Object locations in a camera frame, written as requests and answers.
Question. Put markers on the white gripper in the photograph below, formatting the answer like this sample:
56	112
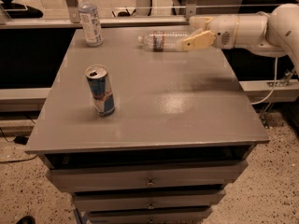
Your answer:
223	32

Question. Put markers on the clear water bottle red label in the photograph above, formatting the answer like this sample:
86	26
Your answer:
159	40

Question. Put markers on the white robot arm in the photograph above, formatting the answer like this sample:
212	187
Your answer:
269	35

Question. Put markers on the water bottle white blue label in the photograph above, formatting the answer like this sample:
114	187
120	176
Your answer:
88	12

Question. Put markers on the blue silver energy drink can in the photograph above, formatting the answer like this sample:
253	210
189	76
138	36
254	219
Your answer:
98	80

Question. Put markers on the grey drawer cabinet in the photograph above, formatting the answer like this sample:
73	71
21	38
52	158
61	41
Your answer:
170	107

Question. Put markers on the top grey drawer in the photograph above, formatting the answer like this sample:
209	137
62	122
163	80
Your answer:
146	176

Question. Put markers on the grey drawer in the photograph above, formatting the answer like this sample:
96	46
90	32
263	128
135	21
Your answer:
149	200
154	216
146	176

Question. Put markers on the middle grey drawer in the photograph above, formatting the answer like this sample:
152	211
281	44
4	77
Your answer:
149	200

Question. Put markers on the bottom grey drawer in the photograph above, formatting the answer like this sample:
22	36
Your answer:
154	216

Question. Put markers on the black office chair base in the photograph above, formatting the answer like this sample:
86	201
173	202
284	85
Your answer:
20	10

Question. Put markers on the black shoe tip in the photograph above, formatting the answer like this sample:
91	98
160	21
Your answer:
26	220

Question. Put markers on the grey metal rail frame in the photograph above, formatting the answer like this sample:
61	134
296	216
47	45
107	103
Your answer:
64	13

